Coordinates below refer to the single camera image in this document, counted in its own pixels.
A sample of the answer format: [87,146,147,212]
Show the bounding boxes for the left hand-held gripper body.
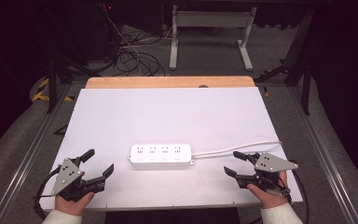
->
[50,157,106,203]

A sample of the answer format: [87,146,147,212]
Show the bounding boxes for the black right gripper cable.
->
[287,159,310,224]

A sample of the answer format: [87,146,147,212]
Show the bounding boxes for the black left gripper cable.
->
[33,164,62,221]

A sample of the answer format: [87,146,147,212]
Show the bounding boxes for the white power strip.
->
[128,143,197,166]

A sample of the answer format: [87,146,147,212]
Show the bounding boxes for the dark computer case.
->
[98,2,165,50]

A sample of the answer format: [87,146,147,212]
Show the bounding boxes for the black metal stand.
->
[45,4,103,115]
[254,8,315,117]

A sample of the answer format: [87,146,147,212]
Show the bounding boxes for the wooden table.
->
[84,76,256,90]

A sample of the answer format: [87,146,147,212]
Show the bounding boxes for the person's left hand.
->
[54,171,96,217]

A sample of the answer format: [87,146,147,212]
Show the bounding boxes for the white metal desk frame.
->
[168,4,258,72]

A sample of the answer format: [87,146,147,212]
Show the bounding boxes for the tangle of black floor cables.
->
[114,29,167,77]

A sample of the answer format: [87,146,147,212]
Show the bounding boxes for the white board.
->
[39,86,304,213]

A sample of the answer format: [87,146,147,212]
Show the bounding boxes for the person's right hand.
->
[246,170,292,210]

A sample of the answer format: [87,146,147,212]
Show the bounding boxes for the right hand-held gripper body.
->
[235,151,299,198]

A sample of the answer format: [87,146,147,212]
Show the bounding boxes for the thin white floor cable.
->
[102,3,145,77]

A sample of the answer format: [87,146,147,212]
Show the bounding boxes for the white power strip cable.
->
[190,140,283,159]

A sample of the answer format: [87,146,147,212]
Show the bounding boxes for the yellow black hazard tape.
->
[32,77,76,103]

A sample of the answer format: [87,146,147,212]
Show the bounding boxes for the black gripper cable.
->
[33,164,62,221]
[287,159,310,224]

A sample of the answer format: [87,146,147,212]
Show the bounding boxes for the aluminium floor rail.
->
[288,86,358,224]
[0,83,73,224]

